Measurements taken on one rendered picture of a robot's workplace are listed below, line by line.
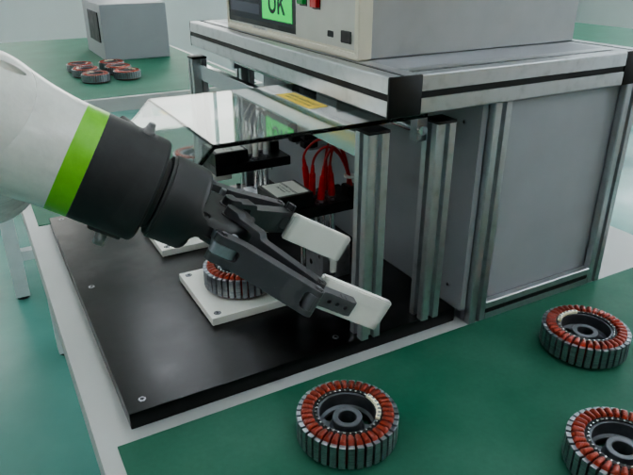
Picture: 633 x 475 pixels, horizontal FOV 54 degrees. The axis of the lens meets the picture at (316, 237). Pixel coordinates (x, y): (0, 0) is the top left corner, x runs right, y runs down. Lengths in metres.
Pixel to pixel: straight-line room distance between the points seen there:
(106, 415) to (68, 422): 1.21
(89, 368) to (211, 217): 0.40
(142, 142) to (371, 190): 0.32
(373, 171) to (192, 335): 0.33
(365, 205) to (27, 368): 1.69
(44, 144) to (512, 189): 0.62
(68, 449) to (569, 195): 1.46
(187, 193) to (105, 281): 0.53
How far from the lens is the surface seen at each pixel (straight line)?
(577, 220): 1.03
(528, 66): 0.83
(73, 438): 1.94
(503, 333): 0.92
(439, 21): 0.87
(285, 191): 0.90
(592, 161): 1.01
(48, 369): 2.23
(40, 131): 0.50
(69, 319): 0.99
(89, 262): 1.09
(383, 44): 0.82
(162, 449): 0.73
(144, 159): 0.50
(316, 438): 0.67
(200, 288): 0.94
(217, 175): 1.10
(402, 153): 0.95
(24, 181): 0.51
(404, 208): 0.97
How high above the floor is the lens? 1.24
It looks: 25 degrees down
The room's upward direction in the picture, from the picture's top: straight up
